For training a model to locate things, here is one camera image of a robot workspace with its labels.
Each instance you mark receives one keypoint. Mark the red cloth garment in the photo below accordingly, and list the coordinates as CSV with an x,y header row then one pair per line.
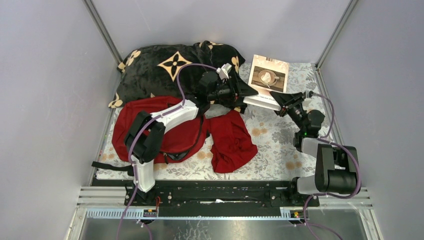
x,y
232,144

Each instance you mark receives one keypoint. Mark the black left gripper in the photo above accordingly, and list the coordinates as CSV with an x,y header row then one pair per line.
x,y
234,90

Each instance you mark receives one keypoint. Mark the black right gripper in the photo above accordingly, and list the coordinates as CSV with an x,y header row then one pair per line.
x,y
285,100

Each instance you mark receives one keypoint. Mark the black floral plush blanket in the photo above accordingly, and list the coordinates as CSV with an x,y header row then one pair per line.
x,y
166,69

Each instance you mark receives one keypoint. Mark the red student backpack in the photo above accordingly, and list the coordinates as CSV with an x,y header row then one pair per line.
x,y
171,145

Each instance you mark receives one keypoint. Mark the floral patterned table mat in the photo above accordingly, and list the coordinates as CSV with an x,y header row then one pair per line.
x,y
277,158

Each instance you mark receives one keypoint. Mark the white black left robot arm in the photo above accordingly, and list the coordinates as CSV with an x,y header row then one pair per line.
x,y
189,108

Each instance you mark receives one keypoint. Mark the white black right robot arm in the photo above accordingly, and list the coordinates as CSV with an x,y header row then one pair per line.
x,y
336,166

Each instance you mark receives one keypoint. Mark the white beige cover book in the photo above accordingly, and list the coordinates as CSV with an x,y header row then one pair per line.
x,y
267,75

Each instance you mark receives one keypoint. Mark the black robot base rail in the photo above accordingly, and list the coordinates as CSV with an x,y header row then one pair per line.
x,y
190,198

